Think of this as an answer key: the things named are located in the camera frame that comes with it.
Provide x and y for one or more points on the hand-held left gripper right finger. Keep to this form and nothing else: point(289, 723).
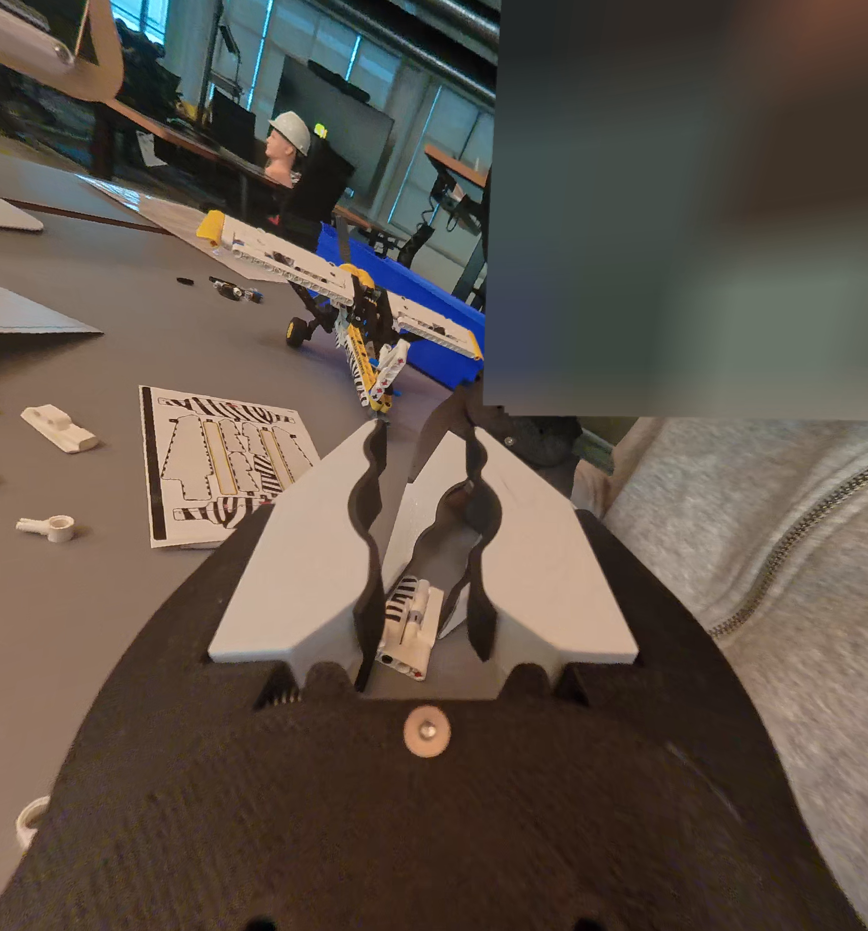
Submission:
point(557, 582)

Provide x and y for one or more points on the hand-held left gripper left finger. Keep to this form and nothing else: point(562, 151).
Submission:
point(295, 582)

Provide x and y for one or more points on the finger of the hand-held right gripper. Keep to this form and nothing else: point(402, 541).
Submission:
point(412, 516)
point(457, 614)

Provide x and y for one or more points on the striped white lego assembly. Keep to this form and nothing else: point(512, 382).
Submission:
point(412, 625)

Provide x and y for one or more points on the white yellow lego plane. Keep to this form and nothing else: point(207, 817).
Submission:
point(295, 258)

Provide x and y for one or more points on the white lego pin connector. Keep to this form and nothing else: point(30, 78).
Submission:
point(56, 529)

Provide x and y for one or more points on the white lego panel piece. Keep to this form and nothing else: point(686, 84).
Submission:
point(59, 429)

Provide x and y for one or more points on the cluster of black lego pieces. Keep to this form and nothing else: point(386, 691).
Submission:
point(234, 291)

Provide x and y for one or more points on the zebra striped sticker sheet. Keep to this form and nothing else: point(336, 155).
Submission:
point(208, 465)

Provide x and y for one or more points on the blue plastic bin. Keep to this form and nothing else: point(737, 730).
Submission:
point(412, 280)

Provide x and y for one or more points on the wooden standing desk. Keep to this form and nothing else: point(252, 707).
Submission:
point(455, 164)

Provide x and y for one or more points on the black office chair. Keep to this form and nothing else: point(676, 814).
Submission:
point(321, 182)

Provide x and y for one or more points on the large grey screen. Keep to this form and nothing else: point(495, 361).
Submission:
point(361, 123)

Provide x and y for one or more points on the white instruction booklet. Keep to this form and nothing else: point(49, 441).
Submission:
point(179, 225)

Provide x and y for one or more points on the mannequin head white helmet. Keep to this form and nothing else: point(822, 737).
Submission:
point(288, 134)

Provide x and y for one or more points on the grey paper booklet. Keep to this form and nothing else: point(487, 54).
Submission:
point(19, 313)

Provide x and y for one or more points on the pale wooden panel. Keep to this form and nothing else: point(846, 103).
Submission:
point(12, 40)

